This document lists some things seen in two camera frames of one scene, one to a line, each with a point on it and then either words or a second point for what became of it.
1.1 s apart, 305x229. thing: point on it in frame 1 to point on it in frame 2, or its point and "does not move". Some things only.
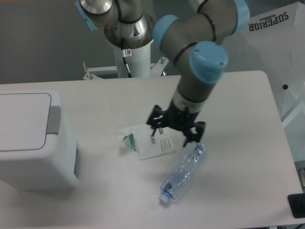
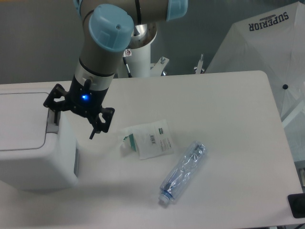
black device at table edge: (297, 203) does not move
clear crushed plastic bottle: (190, 161) does not move
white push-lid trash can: (39, 150) does not move
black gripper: (179, 119) to (85, 99)
